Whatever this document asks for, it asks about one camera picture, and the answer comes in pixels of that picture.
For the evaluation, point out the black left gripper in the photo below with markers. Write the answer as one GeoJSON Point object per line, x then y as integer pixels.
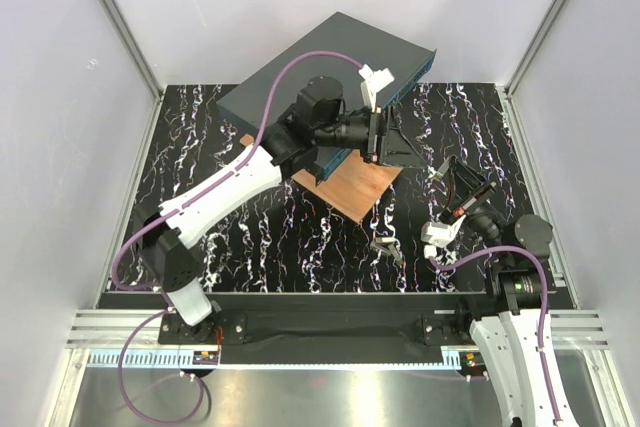
{"type": "Point", "coordinates": [396, 149]}

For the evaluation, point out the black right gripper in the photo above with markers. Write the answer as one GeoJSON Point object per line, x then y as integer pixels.
{"type": "Point", "coordinates": [473, 181]}

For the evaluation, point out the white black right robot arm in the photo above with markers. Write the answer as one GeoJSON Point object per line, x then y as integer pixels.
{"type": "Point", "coordinates": [513, 331]}

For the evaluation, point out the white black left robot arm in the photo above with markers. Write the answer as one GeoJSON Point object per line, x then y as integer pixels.
{"type": "Point", "coordinates": [317, 118]}

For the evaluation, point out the wooden board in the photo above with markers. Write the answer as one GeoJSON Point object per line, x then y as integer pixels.
{"type": "Point", "coordinates": [352, 189]}

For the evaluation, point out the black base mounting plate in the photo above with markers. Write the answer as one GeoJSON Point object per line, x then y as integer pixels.
{"type": "Point", "coordinates": [330, 329]}

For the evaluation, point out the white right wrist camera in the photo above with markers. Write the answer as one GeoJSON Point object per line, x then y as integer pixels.
{"type": "Point", "coordinates": [437, 235]}

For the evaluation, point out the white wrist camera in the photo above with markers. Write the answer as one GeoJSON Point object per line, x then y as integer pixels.
{"type": "Point", "coordinates": [437, 235]}
{"type": "Point", "coordinates": [373, 81]}

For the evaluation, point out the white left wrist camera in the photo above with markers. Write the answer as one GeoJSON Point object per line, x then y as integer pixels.
{"type": "Point", "coordinates": [373, 81]}

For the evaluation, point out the dark grey network switch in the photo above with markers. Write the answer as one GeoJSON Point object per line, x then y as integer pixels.
{"type": "Point", "coordinates": [337, 48]}

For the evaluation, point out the right aluminium frame post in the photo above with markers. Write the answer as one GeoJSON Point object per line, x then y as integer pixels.
{"type": "Point", "coordinates": [543, 30]}

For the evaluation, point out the aluminium frame post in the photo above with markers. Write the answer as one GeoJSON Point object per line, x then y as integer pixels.
{"type": "Point", "coordinates": [132, 47]}
{"type": "Point", "coordinates": [543, 30]}

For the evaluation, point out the left aluminium frame post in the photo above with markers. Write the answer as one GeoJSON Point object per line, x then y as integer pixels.
{"type": "Point", "coordinates": [132, 47]}

